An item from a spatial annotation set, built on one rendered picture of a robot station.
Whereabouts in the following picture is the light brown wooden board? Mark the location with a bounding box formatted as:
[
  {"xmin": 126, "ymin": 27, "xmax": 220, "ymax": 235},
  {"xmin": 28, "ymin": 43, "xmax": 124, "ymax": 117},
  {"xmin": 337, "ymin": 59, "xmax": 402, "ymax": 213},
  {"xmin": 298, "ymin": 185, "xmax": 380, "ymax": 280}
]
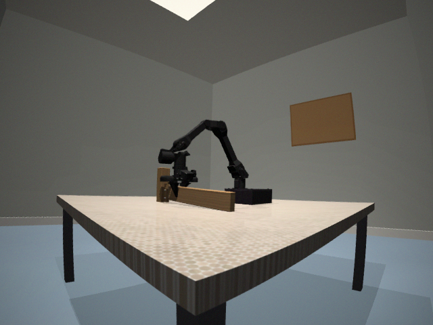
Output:
[{"xmin": 168, "ymin": 186, "xmax": 235, "ymax": 212}]

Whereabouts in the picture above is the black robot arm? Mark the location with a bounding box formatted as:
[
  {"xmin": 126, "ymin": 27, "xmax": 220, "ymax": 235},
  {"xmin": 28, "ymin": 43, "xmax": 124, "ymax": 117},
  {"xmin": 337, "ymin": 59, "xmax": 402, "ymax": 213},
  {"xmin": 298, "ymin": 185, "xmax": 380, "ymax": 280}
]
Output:
[{"xmin": 158, "ymin": 120, "xmax": 249, "ymax": 189}]

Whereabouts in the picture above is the wooden post with slot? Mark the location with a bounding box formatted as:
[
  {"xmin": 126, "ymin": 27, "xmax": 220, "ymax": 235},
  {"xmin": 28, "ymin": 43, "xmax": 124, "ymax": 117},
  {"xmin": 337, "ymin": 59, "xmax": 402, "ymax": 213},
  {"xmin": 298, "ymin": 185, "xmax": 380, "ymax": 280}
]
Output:
[{"xmin": 156, "ymin": 168, "xmax": 170, "ymax": 202}]

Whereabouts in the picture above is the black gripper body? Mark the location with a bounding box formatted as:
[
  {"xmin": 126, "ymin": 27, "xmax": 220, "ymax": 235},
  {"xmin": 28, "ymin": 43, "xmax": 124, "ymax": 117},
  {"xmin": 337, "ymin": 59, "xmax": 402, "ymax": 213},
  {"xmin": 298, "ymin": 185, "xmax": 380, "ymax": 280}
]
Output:
[{"xmin": 160, "ymin": 165, "xmax": 198, "ymax": 183}]

